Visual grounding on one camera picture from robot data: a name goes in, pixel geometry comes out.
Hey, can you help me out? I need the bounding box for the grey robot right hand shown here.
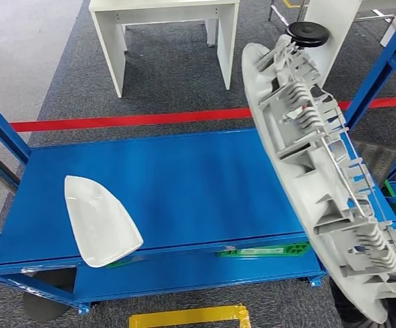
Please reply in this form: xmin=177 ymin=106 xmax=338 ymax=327
xmin=329 ymin=252 xmax=396 ymax=328

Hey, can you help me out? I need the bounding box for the grey plastic wheel hubcap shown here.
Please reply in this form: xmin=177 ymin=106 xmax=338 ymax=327
xmin=241 ymin=33 xmax=396 ymax=325

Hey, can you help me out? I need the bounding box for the yellow floor tape square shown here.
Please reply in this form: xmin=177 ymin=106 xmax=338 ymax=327
xmin=128 ymin=304 xmax=252 ymax=328

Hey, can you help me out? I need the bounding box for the white desk side panel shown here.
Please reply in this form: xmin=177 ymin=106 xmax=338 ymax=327
xmin=302 ymin=0 xmax=396 ymax=87

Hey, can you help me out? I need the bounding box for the black round stool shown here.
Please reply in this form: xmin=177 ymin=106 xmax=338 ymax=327
xmin=284 ymin=21 xmax=332 ymax=50

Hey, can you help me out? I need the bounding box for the white plastic mirror cover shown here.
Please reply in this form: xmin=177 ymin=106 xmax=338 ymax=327
xmin=64 ymin=175 xmax=144 ymax=269

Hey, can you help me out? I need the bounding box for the red barrier belt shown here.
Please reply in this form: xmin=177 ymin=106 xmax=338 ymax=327
xmin=0 ymin=96 xmax=396 ymax=135

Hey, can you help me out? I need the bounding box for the white desk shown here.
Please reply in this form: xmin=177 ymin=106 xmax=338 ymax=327
xmin=88 ymin=0 xmax=241 ymax=98

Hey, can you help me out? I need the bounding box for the chrome tube frame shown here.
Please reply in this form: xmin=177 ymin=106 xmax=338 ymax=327
xmin=268 ymin=0 xmax=305 ymax=23

